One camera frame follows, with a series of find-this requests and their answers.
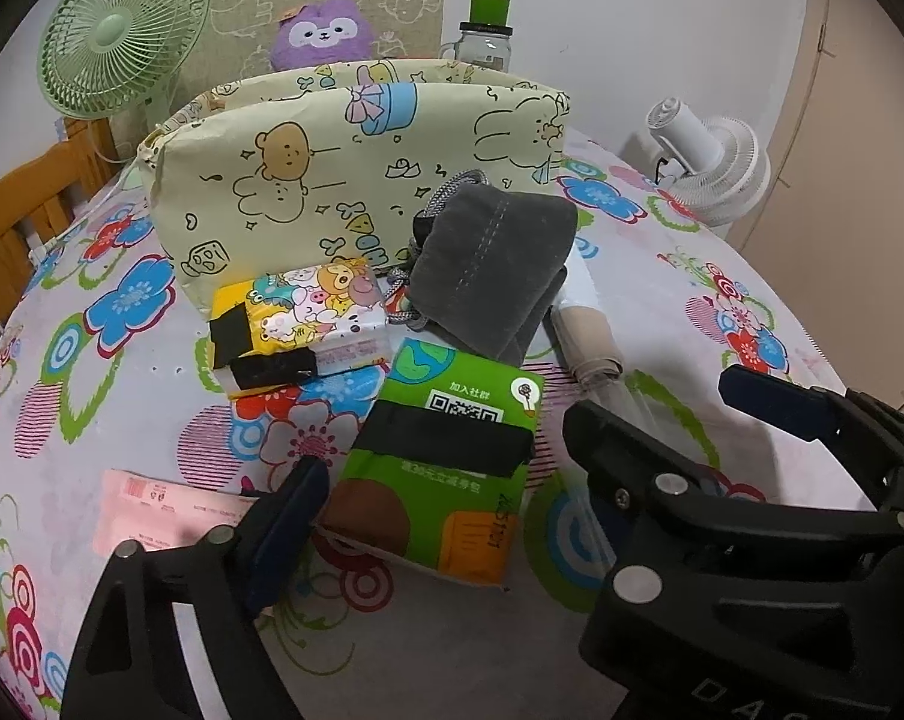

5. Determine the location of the small white fan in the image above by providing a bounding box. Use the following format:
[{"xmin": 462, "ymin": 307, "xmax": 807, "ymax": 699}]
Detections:
[{"xmin": 618, "ymin": 96, "xmax": 773, "ymax": 227}]

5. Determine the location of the wooden chair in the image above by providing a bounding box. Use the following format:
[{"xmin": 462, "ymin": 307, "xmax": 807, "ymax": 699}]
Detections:
[{"xmin": 0, "ymin": 116, "xmax": 123, "ymax": 338}]

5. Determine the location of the beige cabinet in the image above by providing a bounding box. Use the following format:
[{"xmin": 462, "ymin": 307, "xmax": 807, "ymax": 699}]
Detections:
[{"xmin": 726, "ymin": 0, "xmax": 904, "ymax": 421}]

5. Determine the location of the cartoon printed tissue pack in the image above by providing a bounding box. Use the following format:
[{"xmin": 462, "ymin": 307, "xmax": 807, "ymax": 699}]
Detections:
[{"xmin": 208, "ymin": 255, "xmax": 391, "ymax": 400}]

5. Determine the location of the floral tablecloth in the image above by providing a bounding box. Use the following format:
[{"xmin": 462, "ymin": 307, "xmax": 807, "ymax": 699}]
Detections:
[{"xmin": 0, "ymin": 127, "xmax": 904, "ymax": 720}]

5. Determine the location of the purple plush toy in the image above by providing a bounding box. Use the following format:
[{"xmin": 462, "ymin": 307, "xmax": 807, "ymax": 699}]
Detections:
[{"xmin": 270, "ymin": 0, "xmax": 382, "ymax": 74}]

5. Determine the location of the green tissue pack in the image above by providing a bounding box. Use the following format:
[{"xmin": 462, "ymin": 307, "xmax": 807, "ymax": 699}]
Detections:
[{"xmin": 318, "ymin": 337, "xmax": 544, "ymax": 587}]

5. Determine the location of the beige printed cushion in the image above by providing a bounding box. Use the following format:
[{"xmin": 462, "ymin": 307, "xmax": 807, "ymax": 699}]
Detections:
[{"xmin": 206, "ymin": 0, "xmax": 453, "ymax": 83}]

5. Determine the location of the white fan cable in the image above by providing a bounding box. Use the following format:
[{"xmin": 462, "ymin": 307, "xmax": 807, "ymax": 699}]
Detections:
[{"xmin": 28, "ymin": 120, "xmax": 153, "ymax": 260}]

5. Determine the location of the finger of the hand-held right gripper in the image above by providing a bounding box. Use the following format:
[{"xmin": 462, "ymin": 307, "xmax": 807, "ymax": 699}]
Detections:
[
  {"xmin": 562, "ymin": 399, "xmax": 904, "ymax": 565},
  {"xmin": 718, "ymin": 364, "xmax": 904, "ymax": 511}
]

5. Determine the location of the pink packet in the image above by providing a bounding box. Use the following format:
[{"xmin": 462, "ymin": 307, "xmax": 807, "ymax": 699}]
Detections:
[{"xmin": 94, "ymin": 469, "xmax": 269, "ymax": 557}]

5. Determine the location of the green desk fan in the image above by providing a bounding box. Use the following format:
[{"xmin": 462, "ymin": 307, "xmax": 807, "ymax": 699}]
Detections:
[{"xmin": 38, "ymin": 0, "xmax": 214, "ymax": 127}]

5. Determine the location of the cream cartoon printed storage bag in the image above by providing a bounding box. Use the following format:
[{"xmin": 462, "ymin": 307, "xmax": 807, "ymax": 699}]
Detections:
[{"xmin": 137, "ymin": 60, "xmax": 571, "ymax": 306}]

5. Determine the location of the white cloth roll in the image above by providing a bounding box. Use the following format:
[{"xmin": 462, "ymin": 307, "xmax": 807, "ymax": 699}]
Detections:
[{"xmin": 543, "ymin": 244, "xmax": 627, "ymax": 393}]

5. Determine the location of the glass jar with green lid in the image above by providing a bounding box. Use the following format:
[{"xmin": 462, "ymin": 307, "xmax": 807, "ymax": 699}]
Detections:
[{"xmin": 438, "ymin": 0, "xmax": 514, "ymax": 74}]

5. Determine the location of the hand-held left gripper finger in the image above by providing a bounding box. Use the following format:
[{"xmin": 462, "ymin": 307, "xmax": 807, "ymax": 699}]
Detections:
[{"xmin": 60, "ymin": 456, "xmax": 331, "ymax": 720}]

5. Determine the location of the grey velvet drawstring pouch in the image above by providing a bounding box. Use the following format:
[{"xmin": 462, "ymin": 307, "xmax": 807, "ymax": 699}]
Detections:
[{"xmin": 388, "ymin": 169, "xmax": 579, "ymax": 362}]

